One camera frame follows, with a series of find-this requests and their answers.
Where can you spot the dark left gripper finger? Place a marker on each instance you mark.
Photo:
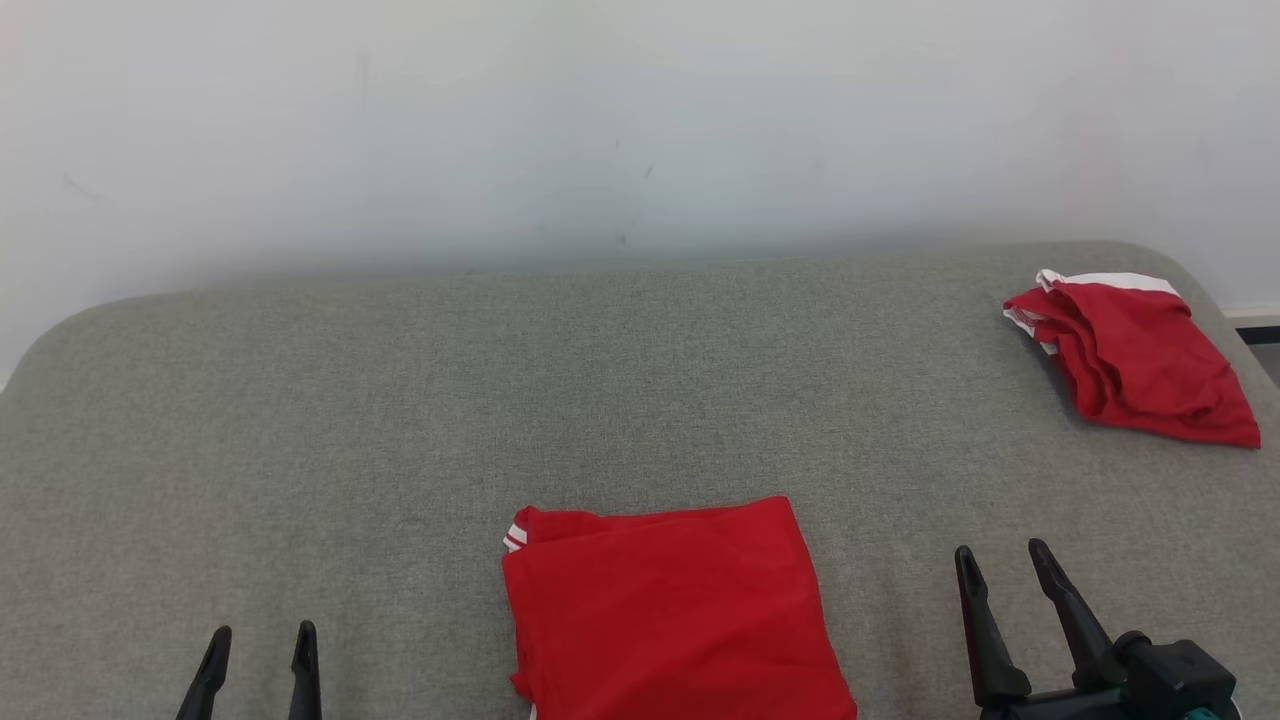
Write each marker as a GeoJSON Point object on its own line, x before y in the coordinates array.
{"type": "Point", "coordinates": [305, 680]}
{"type": "Point", "coordinates": [207, 685]}

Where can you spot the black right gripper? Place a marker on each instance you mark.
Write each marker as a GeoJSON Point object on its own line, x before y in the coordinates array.
{"type": "Point", "coordinates": [1165, 685]}

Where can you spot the red shorts with white stripes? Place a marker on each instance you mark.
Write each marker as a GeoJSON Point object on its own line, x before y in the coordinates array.
{"type": "Point", "coordinates": [1140, 360]}

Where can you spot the red number 23 jersey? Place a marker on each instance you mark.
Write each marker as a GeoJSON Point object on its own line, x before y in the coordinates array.
{"type": "Point", "coordinates": [670, 620]}

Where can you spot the grey fabric sofa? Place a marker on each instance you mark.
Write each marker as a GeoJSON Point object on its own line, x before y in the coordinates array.
{"type": "Point", "coordinates": [400, 450]}

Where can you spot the dark wall baseboard strip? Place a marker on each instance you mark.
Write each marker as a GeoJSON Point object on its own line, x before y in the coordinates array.
{"type": "Point", "coordinates": [1260, 335]}

